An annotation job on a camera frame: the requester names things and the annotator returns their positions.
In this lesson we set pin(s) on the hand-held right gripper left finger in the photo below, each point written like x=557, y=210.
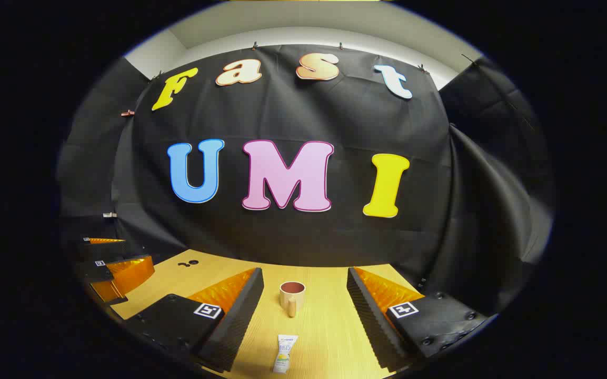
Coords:
x=235, y=321

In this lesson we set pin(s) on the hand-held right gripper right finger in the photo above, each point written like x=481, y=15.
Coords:
x=371, y=316

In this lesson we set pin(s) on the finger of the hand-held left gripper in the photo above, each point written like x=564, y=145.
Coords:
x=108, y=251
x=98, y=272

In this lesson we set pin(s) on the beige cup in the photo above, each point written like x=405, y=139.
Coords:
x=288, y=300

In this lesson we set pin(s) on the white toothpaste tube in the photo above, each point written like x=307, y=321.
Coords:
x=285, y=355

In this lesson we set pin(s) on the wooden desktop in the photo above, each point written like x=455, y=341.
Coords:
x=324, y=326

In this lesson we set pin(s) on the black backdrop cloth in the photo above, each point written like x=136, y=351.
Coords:
x=282, y=237

